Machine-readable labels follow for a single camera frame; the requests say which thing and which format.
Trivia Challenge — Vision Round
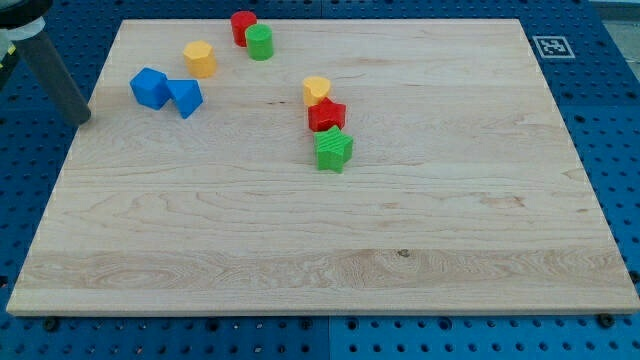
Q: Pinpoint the red cylinder block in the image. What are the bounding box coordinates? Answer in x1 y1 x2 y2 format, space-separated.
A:
230 10 257 47

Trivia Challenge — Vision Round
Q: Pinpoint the yellow hexagon block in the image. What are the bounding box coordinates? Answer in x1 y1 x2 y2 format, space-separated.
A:
183 40 217 78

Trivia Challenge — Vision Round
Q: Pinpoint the blue cube block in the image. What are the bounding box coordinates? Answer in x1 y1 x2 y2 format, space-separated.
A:
130 67 171 110

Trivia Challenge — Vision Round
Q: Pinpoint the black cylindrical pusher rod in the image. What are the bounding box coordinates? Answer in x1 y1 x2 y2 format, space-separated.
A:
14 31 91 127

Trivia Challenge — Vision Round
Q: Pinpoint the white fiducial marker tag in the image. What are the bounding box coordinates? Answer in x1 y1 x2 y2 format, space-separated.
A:
533 35 575 59

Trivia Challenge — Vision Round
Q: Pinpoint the red star block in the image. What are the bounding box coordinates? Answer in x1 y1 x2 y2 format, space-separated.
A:
307 98 347 132

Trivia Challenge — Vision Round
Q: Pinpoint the wooden board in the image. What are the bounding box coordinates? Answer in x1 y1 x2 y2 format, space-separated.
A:
7 19 639 317

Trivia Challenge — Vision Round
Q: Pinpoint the blue triangle block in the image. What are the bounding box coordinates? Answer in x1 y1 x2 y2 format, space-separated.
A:
167 79 203 119

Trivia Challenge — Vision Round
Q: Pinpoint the green cylinder block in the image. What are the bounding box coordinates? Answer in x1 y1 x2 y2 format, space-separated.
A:
245 24 274 61

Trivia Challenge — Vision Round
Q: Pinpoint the green star block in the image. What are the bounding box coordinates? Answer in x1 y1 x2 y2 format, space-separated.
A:
314 125 354 173

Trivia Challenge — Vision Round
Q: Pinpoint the yellow heart block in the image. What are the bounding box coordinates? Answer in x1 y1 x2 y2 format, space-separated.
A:
302 76 331 107

